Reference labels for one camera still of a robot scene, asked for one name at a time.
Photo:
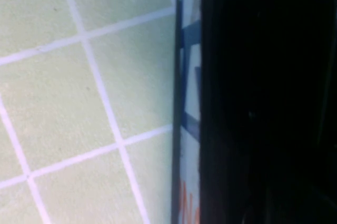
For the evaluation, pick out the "black glasses case box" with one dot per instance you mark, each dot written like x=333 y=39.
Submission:
x=189 y=155

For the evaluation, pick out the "green white-grid tablecloth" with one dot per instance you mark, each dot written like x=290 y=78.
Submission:
x=52 y=102

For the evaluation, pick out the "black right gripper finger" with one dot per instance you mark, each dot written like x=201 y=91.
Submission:
x=302 y=208

